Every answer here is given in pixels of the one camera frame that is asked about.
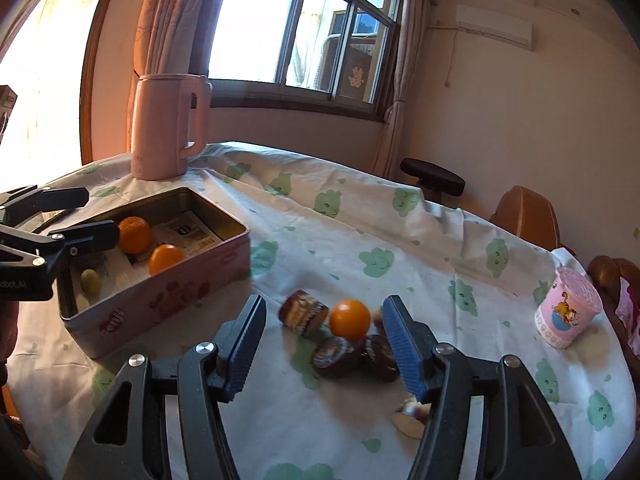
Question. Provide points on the left pink curtain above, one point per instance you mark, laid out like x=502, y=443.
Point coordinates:
x=162, y=43

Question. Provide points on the orange on table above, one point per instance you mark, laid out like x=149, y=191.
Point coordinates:
x=350, y=319

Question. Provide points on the pink electric kettle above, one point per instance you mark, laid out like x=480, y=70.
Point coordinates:
x=169, y=125

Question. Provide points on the brown leather armchair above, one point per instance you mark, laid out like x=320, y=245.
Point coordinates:
x=528, y=215

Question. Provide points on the brown framed window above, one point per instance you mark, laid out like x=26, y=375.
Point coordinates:
x=325, y=56

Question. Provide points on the pink curtain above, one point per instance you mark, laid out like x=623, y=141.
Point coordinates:
x=413, y=24
x=162, y=43

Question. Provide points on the sugarcane piece near oranges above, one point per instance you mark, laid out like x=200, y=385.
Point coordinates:
x=302, y=313

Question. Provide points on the pink cartoon cat cup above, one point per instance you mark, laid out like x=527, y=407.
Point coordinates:
x=571, y=304

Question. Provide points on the orange in tin back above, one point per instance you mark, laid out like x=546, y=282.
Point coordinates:
x=135, y=235

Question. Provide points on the orange in tin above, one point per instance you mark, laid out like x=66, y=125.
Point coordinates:
x=135, y=235
x=164, y=257

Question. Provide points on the paper leaflet in tin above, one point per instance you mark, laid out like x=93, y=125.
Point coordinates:
x=119, y=271

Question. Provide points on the brown leather sofa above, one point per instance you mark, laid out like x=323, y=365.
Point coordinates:
x=605, y=273

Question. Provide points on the cut purple sugarcane piece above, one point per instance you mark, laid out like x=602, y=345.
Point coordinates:
x=410, y=418

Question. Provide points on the white green cloud tablecloth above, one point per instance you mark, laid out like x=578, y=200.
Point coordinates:
x=338, y=234

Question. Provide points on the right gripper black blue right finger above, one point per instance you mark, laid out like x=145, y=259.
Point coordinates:
x=520, y=436

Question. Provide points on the white air conditioner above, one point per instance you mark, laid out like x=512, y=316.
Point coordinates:
x=497, y=26

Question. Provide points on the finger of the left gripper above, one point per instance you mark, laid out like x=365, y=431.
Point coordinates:
x=23, y=203
x=85, y=239

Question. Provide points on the pink metal tin box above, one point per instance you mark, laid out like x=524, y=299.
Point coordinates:
x=111, y=322

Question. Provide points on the dark red date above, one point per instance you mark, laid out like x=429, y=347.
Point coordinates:
x=377, y=358

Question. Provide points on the dark water chestnut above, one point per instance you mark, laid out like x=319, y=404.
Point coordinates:
x=336, y=357

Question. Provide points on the black round stool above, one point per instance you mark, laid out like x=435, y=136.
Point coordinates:
x=433, y=180

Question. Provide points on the orange in tin front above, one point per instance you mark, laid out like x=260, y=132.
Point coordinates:
x=164, y=257

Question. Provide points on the pink floral cloth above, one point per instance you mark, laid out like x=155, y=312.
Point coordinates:
x=628, y=311

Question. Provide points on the small brown longan fruit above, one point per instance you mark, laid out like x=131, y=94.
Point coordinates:
x=377, y=321

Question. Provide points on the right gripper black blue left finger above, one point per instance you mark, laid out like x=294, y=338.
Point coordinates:
x=125, y=438

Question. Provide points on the right pink curtain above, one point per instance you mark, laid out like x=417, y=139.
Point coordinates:
x=413, y=24

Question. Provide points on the small green fruit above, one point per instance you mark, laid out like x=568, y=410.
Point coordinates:
x=90, y=283

